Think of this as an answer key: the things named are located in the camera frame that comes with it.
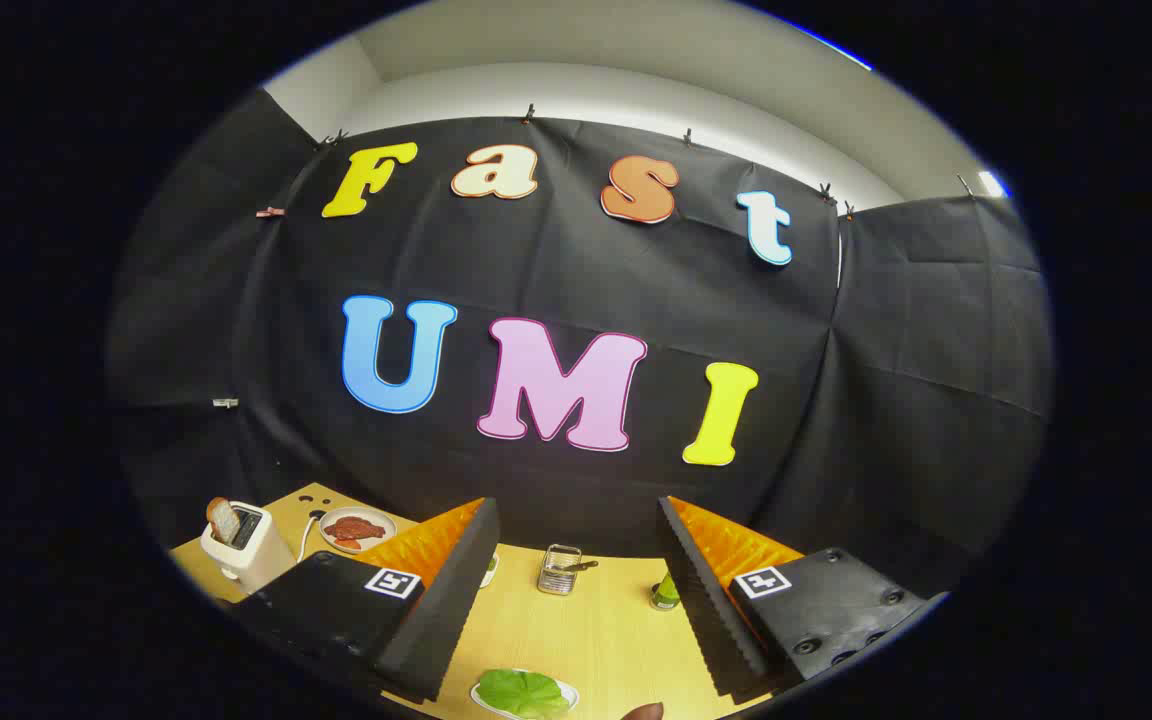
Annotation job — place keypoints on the green lettuce leaf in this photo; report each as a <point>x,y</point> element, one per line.
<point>526,692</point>

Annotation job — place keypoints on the white toaster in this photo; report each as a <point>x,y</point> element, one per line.
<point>256,560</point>

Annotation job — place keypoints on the green squeeze bottle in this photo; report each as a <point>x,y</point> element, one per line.
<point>666,595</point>

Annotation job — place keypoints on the brown steak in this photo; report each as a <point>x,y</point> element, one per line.
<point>354,530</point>

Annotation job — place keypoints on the white divided dish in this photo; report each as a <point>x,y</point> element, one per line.
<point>489,572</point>

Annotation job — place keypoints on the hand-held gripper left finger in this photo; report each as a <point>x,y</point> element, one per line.
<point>456,600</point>

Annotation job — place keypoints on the black backdrop cloth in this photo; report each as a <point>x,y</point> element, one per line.
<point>576,270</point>

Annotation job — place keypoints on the white round plate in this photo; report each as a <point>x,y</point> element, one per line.
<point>383,519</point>

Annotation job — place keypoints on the white oval plate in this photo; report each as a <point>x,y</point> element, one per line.
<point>570,690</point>

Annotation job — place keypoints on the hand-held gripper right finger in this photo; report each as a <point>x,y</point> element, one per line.
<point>706,610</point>

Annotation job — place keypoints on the toasted bread slice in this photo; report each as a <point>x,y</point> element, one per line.
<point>224,520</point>

